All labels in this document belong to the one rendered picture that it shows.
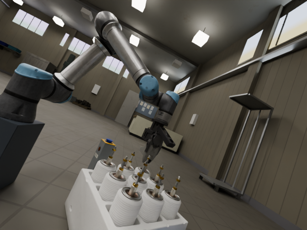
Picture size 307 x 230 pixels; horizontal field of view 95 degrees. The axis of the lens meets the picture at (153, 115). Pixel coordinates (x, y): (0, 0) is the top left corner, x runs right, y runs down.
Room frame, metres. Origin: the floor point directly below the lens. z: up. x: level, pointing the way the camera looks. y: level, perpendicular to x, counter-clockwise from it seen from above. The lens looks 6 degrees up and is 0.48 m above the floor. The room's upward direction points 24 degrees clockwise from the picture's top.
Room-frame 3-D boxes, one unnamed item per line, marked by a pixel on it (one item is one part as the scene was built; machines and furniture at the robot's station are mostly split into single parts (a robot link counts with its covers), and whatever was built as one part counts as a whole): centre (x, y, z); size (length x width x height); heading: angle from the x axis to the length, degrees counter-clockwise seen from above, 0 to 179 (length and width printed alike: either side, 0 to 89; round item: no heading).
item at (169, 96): (0.70, -0.05, 0.64); 0.09 x 0.08 x 0.11; 85
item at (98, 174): (0.70, 0.11, 0.16); 0.10 x 0.10 x 0.18
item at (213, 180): (2.64, -1.62, 0.88); 0.65 x 0.53 x 1.77; 100
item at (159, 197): (0.59, -0.13, 0.25); 0.08 x 0.08 x 0.01
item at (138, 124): (6.35, -0.27, 0.39); 2.06 x 1.74 x 0.78; 100
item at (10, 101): (0.62, 0.55, 0.35); 0.15 x 0.15 x 0.10
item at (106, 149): (0.86, 0.18, 0.16); 0.07 x 0.07 x 0.31; 39
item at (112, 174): (0.61, 0.03, 0.25); 0.08 x 0.08 x 0.01
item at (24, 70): (0.62, 0.54, 0.47); 0.13 x 0.12 x 0.14; 175
